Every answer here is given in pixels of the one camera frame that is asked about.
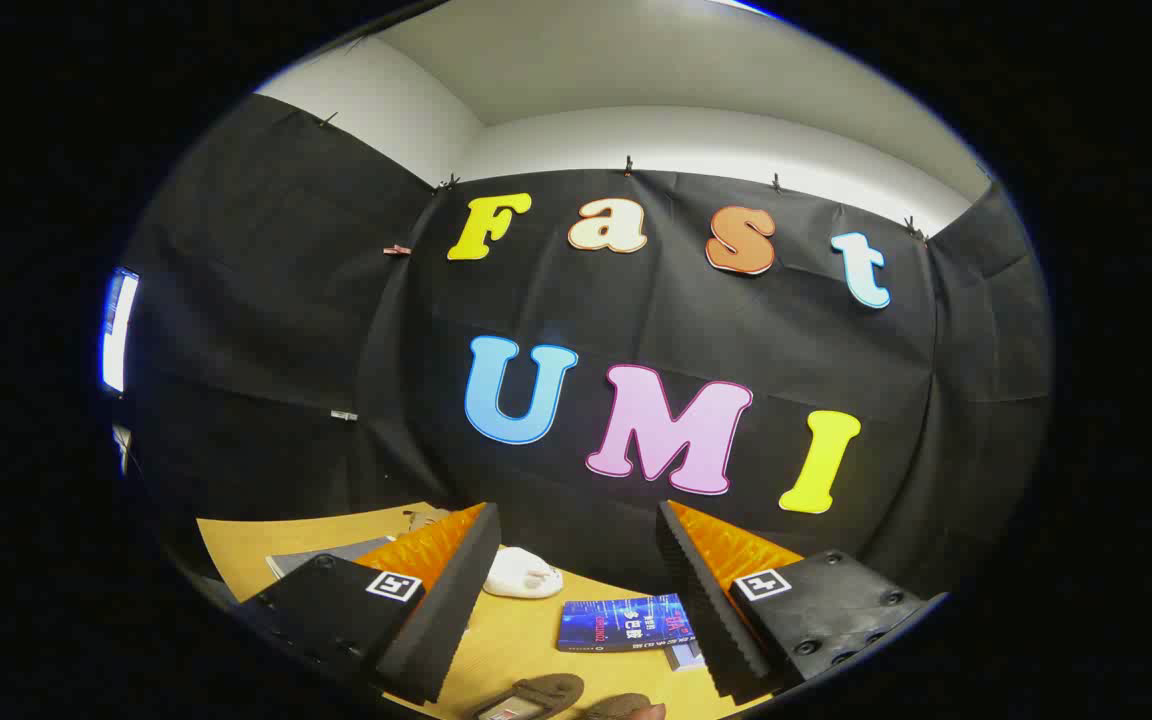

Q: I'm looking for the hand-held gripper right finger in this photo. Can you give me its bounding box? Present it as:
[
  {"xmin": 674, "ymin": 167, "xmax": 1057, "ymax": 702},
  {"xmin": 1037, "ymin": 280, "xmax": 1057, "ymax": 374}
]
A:
[{"xmin": 656, "ymin": 500, "xmax": 947, "ymax": 706}]

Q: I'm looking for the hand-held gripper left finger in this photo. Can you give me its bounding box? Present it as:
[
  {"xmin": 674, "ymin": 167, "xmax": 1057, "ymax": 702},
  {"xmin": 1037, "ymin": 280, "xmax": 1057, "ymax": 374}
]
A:
[{"xmin": 236, "ymin": 502, "xmax": 503, "ymax": 706}]

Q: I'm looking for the brown fuzzy shoe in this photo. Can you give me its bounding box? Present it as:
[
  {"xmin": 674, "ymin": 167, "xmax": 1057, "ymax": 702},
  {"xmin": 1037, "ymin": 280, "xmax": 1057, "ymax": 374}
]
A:
[
  {"xmin": 466, "ymin": 673, "xmax": 587, "ymax": 720},
  {"xmin": 584, "ymin": 692, "xmax": 667, "ymax": 720}
]

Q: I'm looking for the grey fabric storage box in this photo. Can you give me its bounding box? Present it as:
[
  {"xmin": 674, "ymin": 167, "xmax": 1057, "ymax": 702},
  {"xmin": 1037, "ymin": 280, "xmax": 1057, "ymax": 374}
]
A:
[{"xmin": 266, "ymin": 537, "xmax": 395, "ymax": 581}]

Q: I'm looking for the white plush toy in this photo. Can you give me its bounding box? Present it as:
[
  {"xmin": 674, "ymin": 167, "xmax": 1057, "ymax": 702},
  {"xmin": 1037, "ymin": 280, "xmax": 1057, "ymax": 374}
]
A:
[{"xmin": 483, "ymin": 547, "xmax": 565, "ymax": 601}]

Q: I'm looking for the dark blue book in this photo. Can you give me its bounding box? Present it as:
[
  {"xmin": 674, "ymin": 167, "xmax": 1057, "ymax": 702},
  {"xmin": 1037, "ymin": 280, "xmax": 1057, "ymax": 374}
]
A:
[{"xmin": 556, "ymin": 594, "xmax": 697, "ymax": 654}]

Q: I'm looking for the bright window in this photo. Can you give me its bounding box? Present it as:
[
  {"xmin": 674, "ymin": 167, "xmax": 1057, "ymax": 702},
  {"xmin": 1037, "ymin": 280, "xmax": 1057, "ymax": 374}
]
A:
[{"xmin": 100, "ymin": 267, "xmax": 140, "ymax": 394}]

